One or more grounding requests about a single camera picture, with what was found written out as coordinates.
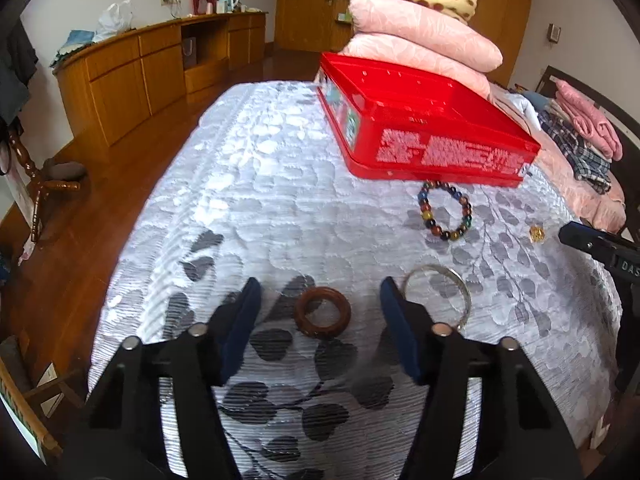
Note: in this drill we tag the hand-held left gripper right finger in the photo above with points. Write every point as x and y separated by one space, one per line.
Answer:
400 330

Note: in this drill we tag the folded pink quilt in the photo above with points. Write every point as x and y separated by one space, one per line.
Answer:
400 57
425 30

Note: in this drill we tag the small gold charm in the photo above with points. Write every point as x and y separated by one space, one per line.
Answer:
537 234

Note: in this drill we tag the wooden wardrobe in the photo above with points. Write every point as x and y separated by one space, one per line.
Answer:
310 10

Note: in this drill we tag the blue cloth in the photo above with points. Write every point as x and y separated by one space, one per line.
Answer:
75 45

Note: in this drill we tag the folded pink clothes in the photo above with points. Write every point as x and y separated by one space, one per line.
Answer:
590 115

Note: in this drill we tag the white plastic bag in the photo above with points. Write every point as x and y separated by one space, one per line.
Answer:
115 20

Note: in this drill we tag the wooden chair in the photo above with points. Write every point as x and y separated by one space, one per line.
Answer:
30 400

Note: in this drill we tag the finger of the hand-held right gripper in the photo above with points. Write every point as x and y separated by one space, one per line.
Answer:
585 240

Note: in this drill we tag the dark wooden bed frame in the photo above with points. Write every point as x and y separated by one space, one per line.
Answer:
627 125

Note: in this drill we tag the folded plaid clothes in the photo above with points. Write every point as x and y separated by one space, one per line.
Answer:
580 155

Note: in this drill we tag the red plastic box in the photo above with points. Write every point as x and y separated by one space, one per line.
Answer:
430 115

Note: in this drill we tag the dark hanging coats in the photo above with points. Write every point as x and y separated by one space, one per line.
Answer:
15 75

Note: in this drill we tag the wooden coat rack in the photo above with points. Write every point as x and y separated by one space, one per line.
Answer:
35 180

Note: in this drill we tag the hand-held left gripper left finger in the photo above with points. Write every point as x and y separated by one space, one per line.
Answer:
240 330

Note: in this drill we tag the pile of folded clothes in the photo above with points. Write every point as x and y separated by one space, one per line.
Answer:
565 180

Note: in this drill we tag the silver bangle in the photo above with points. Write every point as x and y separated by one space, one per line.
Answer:
430 269

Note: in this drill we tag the wooden cabinet desk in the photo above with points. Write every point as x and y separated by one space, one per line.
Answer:
120 85

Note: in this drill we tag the grey paper bag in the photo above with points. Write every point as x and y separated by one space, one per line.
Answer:
189 52

